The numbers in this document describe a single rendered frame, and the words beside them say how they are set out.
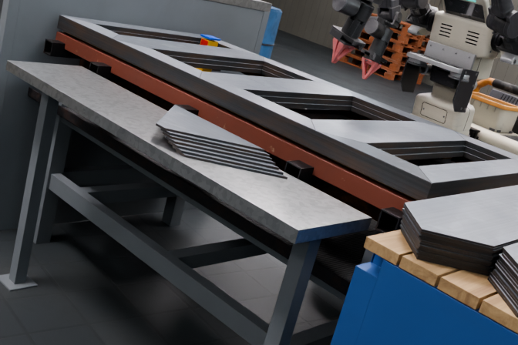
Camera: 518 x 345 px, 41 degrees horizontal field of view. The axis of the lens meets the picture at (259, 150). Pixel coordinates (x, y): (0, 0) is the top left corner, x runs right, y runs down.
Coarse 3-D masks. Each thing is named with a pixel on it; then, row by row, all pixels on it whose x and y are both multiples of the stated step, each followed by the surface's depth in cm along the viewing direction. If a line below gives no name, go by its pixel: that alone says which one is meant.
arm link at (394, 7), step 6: (384, 0) 253; (390, 0) 252; (396, 0) 254; (378, 6) 256; (384, 6) 254; (390, 6) 252; (396, 6) 254; (378, 12) 256; (384, 12) 256; (390, 12) 253; (384, 18) 256; (390, 18) 254
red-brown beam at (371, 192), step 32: (64, 32) 249; (128, 64) 222; (160, 96) 210; (192, 96) 200; (224, 128) 191; (256, 128) 183; (288, 160) 176; (320, 160) 169; (352, 192) 163; (384, 192) 157
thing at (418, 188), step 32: (96, 32) 231; (128, 32) 259; (160, 64) 209; (192, 64) 240; (224, 64) 252; (256, 64) 266; (224, 96) 191; (288, 96) 215; (320, 96) 227; (352, 96) 240; (288, 128) 176; (352, 160) 163; (480, 160) 208; (416, 192) 152; (448, 192) 157
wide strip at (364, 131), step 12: (312, 120) 181; (324, 120) 185; (336, 120) 190; (348, 120) 194; (360, 120) 199; (372, 120) 204; (324, 132) 170; (336, 132) 174; (348, 132) 178; (360, 132) 182; (372, 132) 186; (384, 132) 190; (396, 132) 195; (408, 132) 200; (420, 132) 205; (432, 132) 211; (444, 132) 216; (456, 132) 222
